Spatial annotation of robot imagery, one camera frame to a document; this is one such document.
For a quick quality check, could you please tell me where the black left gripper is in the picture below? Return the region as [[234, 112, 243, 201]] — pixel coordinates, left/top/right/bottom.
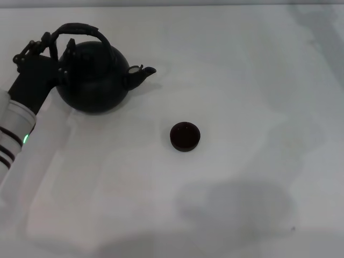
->
[[8, 31, 77, 116]]

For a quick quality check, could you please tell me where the black round teapot with handle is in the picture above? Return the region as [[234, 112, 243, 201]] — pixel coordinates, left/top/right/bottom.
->
[[52, 22, 157, 116]]

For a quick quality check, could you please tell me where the small dark brown teacup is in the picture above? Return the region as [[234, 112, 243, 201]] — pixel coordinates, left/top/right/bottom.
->
[[169, 121, 201, 153]]

